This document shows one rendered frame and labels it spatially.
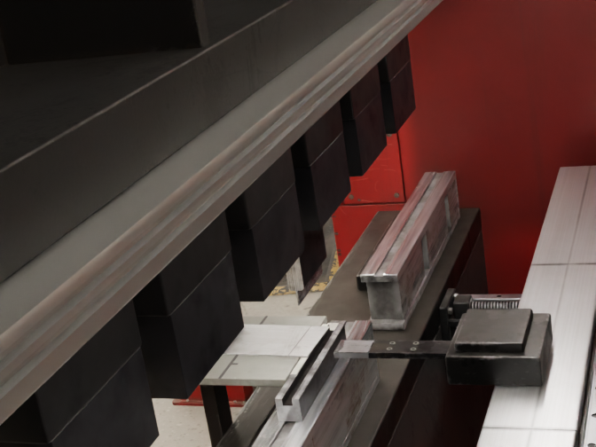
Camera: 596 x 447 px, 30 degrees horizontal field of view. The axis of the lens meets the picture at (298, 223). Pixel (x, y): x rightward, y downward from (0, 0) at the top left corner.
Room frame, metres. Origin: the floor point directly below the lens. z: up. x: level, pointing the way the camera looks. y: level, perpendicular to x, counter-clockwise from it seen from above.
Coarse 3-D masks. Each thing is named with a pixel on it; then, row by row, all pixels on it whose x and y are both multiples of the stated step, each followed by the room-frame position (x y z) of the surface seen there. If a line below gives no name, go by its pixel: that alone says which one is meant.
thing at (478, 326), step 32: (480, 320) 1.22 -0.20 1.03; (512, 320) 1.20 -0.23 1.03; (544, 320) 1.22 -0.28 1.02; (352, 352) 1.25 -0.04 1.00; (384, 352) 1.23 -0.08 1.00; (416, 352) 1.22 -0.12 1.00; (448, 352) 1.17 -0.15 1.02; (480, 352) 1.16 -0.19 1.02; (512, 352) 1.15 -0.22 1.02; (544, 352) 1.15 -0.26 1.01; (480, 384) 1.15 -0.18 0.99; (512, 384) 1.14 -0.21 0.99
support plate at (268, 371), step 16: (256, 320) 1.40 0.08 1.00; (272, 320) 1.39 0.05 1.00; (288, 320) 1.38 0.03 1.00; (304, 320) 1.38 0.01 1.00; (320, 320) 1.37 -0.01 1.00; (224, 368) 1.27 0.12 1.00; (240, 368) 1.26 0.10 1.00; (256, 368) 1.25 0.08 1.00; (272, 368) 1.25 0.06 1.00; (288, 368) 1.24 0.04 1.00; (208, 384) 1.25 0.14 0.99; (224, 384) 1.24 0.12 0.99; (240, 384) 1.23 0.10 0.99; (256, 384) 1.22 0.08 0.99; (272, 384) 1.22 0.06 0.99
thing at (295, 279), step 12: (312, 240) 1.29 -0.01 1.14; (324, 240) 1.33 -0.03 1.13; (312, 252) 1.29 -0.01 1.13; (324, 252) 1.32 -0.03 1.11; (300, 264) 1.24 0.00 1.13; (312, 264) 1.28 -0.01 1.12; (288, 276) 1.25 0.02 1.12; (300, 276) 1.24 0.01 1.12; (312, 276) 1.27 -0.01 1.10; (288, 288) 1.25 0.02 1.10; (300, 288) 1.24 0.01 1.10; (300, 300) 1.25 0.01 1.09
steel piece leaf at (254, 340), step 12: (240, 336) 1.35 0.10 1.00; (252, 336) 1.35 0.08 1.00; (264, 336) 1.34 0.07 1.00; (276, 336) 1.33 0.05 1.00; (288, 336) 1.33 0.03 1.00; (300, 336) 1.32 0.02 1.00; (228, 348) 1.32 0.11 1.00; (240, 348) 1.32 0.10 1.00; (252, 348) 1.31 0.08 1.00; (264, 348) 1.30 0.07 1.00; (276, 348) 1.30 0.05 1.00; (288, 348) 1.29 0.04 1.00
